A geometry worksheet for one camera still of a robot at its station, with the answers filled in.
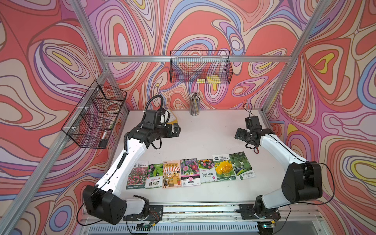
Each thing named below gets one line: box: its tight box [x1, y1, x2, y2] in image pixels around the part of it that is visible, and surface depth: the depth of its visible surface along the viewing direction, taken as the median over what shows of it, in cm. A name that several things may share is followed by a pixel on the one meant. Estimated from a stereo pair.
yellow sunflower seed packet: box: [211, 153, 237, 182], surface depth 90 cm
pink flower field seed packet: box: [125, 160, 149, 190], surface depth 88 cm
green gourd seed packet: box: [228, 151, 257, 181], surface depth 90 cm
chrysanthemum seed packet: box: [179, 158, 201, 188], surface depth 88 cm
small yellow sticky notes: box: [196, 78, 206, 84], surface depth 84 cm
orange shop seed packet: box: [162, 159, 182, 189], surface depth 88 cm
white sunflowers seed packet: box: [197, 158, 218, 184], surface depth 90 cm
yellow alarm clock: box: [166, 110, 178, 126], surface depth 114 cm
